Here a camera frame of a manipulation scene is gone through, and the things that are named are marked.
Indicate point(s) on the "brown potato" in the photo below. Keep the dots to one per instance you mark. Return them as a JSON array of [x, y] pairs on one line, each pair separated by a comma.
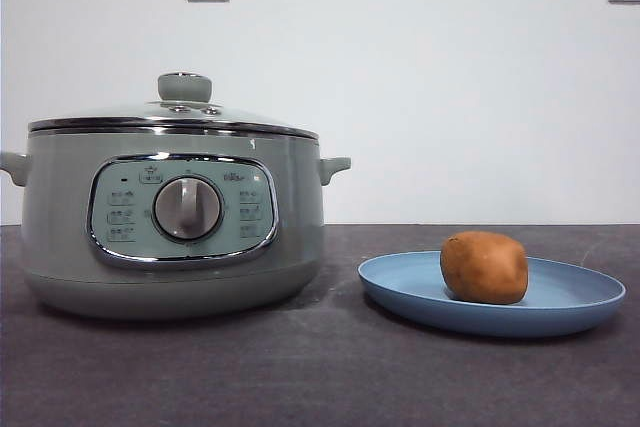
[[485, 267]]

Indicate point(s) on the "blue round plate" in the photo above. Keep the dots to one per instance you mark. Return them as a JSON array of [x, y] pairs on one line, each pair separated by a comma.
[[400, 282]]

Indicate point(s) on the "glass lid with green knob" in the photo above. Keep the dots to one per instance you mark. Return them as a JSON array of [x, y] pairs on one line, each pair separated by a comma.
[[184, 87]]

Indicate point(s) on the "pale green electric steamer pot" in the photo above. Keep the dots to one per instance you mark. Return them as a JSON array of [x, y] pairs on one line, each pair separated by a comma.
[[60, 207]]

